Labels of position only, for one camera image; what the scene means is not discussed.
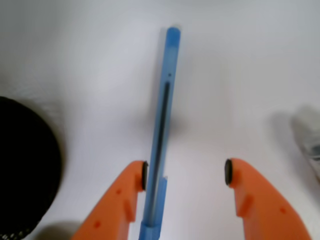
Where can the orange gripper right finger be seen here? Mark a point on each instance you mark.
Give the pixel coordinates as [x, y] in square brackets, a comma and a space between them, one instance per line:
[266, 214]

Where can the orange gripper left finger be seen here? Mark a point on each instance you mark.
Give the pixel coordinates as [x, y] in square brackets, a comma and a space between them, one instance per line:
[111, 217]

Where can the light blue pen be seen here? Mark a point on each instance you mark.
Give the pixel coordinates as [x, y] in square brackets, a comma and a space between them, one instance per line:
[156, 186]

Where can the black mesh pen holder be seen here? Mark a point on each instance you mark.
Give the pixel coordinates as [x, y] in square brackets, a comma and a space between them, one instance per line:
[30, 169]

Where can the blue whiteboard marker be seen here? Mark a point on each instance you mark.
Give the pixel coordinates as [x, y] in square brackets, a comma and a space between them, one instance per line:
[305, 125]

